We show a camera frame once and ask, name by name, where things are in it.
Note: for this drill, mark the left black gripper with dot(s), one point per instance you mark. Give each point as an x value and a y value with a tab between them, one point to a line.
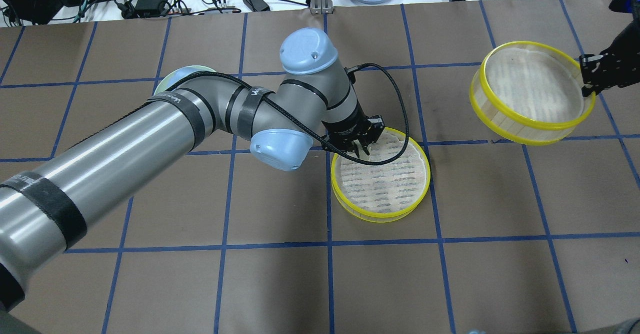
342	127

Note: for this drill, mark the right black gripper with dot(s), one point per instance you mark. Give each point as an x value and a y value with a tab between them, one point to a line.
621	46

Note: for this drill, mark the yellow bamboo steamer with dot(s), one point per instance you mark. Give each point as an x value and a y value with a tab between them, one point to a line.
386	193
530	93

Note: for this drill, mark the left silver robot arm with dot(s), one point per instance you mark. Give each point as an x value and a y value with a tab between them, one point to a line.
46	211

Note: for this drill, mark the mint green plate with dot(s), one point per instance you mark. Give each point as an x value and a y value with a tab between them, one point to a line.
179	74

